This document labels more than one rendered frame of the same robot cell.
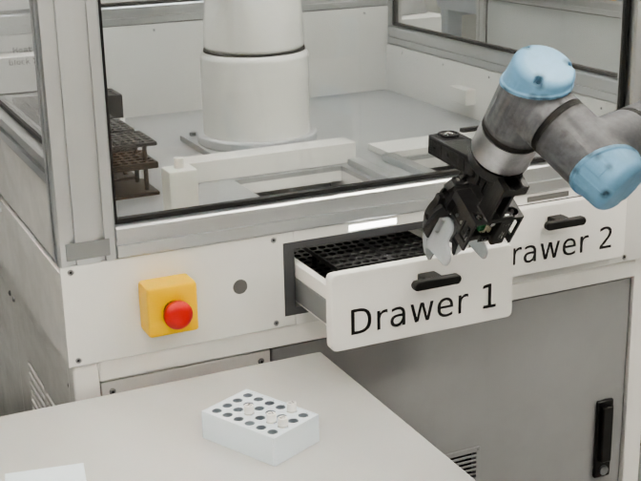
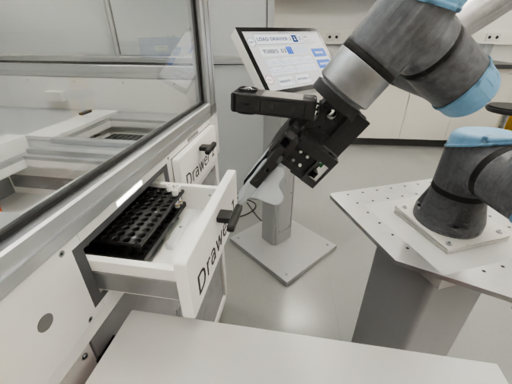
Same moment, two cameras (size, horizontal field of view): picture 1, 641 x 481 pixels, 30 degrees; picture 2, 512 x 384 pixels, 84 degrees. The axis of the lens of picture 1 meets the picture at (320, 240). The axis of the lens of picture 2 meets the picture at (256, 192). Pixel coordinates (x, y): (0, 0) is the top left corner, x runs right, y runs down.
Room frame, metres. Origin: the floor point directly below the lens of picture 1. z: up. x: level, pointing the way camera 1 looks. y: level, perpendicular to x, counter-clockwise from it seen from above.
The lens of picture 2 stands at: (1.28, 0.16, 1.18)
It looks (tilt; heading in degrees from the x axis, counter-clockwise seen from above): 29 degrees down; 304
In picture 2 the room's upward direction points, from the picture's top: straight up
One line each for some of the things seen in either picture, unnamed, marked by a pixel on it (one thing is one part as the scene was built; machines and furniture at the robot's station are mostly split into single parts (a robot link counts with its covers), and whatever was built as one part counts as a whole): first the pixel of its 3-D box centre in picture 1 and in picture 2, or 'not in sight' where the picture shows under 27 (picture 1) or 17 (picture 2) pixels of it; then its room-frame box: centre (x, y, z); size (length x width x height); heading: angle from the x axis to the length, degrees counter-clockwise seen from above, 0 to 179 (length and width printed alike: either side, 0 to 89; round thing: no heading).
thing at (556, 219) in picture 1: (560, 220); (206, 148); (1.80, -0.38, 0.91); 0.07 x 0.04 x 0.01; 115
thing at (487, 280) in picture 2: not in sight; (443, 241); (1.20, -0.60, 0.70); 0.45 x 0.44 x 0.12; 49
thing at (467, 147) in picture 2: not in sight; (475, 159); (1.20, -0.57, 0.95); 0.13 x 0.12 x 0.14; 133
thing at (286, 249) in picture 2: not in sight; (286, 172); (1.93, -1.10, 0.51); 0.50 x 0.45 x 1.02; 166
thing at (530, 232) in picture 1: (549, 236); (198, 158); (1.83, -0.37, 0.87); 0.29 x 0.02 x 0.11; 115
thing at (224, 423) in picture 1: (259, 426); not in sight; (1.36, 0.08, 0.78); 0.12 x 0.08 x 0.04; 50
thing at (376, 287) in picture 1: (422, 295); (214, 229); (1.57, -0.14, 0.87); 0.29 x 0.02 x 0.11; 115
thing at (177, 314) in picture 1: (176, 313); not in sight; (1.52, 0.20, 0.88); 0.04 x 0.03 x 0.04; 115
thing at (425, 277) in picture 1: (431, 279); (228, 216); (1.55, -0.15, 0.91); 0.07 x 0.04 x 0.01; 115
